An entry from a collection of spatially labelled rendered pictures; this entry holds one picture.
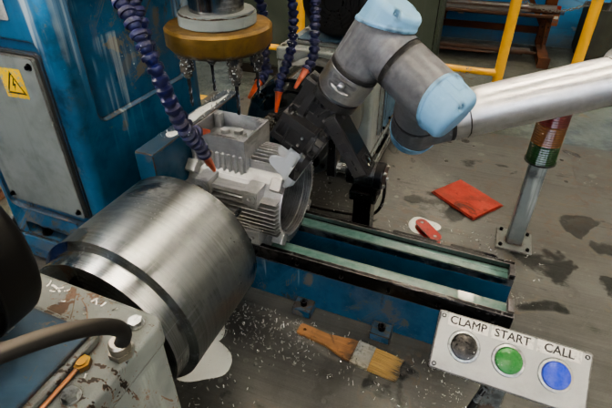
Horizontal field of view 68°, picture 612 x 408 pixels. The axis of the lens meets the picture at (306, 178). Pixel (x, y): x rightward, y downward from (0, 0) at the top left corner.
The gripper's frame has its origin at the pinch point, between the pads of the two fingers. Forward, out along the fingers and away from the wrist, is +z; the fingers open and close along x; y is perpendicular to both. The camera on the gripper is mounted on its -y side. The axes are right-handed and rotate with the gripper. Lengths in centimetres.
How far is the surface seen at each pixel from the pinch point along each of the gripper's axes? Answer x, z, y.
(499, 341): 20.0, -16.9, -31.5
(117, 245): 30.6, -2.0, 12.0
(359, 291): 1.2, 10.6, -22.5
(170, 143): 3.9, 5.8, 21.4
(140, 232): 27.4, -2.3, 11.1
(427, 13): -310, 46, -1
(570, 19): -505, 18, -128
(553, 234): -43, -1, -59
